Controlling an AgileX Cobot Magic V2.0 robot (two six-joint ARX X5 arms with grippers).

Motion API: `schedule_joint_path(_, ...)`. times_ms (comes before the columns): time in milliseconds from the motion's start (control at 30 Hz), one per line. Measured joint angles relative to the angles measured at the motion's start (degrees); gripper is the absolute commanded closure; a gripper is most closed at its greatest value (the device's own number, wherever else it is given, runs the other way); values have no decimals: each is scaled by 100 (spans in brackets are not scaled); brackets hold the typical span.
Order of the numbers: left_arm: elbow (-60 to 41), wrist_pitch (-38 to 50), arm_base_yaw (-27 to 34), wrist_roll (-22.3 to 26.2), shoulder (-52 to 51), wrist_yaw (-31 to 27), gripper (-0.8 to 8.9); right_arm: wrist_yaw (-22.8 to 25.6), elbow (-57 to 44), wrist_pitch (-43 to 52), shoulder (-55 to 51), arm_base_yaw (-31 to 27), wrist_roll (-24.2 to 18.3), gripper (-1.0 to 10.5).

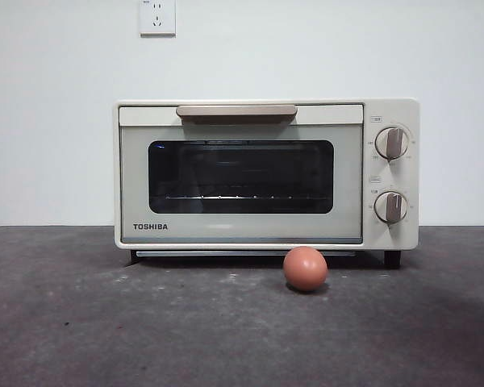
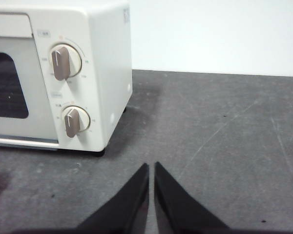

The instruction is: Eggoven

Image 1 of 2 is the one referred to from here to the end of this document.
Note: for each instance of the metal crumb tray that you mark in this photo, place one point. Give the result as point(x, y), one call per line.
point(226, 253)

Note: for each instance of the black oven foot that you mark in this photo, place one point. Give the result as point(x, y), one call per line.
point(391, 259)
point(133, 255)

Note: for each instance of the beige timer knob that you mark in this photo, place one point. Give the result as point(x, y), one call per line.
point(391, 207)

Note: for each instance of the cream toaster oven body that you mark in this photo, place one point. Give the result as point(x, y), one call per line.
point(391, 113)

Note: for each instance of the beige temperature knob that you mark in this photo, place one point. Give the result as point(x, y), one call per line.
point(392, 143)

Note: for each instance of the brown egg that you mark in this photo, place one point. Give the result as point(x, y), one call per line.
point(305, 269)

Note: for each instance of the white wall socket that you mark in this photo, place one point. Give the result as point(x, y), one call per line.
point(157, 24)

